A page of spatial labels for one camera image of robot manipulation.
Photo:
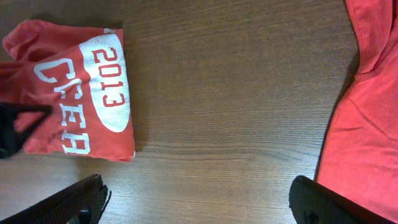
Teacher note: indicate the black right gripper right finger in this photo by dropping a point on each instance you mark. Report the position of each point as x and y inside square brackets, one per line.
[312, 203]

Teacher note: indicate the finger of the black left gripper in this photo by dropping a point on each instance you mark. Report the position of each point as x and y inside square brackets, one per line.
[13, 140]

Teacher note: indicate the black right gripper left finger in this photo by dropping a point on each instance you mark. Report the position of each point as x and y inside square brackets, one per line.
[83, 202]

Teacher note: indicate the orange Fram t-shirt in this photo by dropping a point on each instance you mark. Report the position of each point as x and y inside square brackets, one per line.
[76, 80]

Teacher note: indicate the red soccer t-shirt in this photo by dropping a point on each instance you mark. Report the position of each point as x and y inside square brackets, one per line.
[359, 158]

